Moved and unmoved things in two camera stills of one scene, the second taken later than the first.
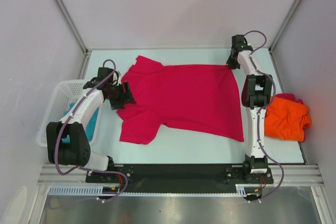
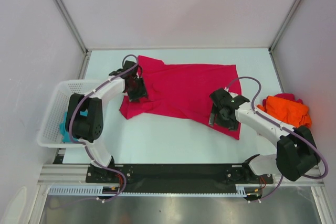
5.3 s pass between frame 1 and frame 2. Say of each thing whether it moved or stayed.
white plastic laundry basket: stayed
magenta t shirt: moved
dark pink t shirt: stayed
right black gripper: moved
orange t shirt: stayed
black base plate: stayed
